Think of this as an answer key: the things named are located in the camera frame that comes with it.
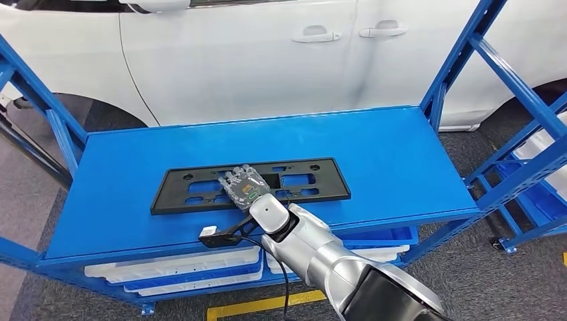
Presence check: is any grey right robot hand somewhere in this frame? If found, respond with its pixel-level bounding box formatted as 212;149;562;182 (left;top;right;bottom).
218;164;271;212

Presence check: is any black plastic plate part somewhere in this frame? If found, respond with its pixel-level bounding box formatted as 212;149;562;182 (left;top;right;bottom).
150;157;352;216

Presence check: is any blue metal shelf rack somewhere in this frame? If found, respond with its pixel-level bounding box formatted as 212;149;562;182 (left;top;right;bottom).
0;0;567;316

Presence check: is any blue wheeled shelf rack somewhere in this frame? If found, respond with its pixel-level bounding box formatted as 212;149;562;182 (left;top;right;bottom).
465;80;567;254

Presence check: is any white car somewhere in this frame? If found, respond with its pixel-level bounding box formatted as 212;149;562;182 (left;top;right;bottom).
0;0;567;132

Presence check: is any dark grey metal beam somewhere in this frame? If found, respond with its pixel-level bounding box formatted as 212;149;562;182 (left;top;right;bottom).
0;99;74;187

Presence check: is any large white plastic bin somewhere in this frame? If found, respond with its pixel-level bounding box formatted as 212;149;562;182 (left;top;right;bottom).
513;110;567;200

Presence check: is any pale wrist camera on bracket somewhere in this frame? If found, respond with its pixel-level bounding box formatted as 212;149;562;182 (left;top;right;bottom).
198;216;262;249

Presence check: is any black camera cable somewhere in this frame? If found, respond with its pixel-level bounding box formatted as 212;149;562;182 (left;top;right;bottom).
239;235;291;321

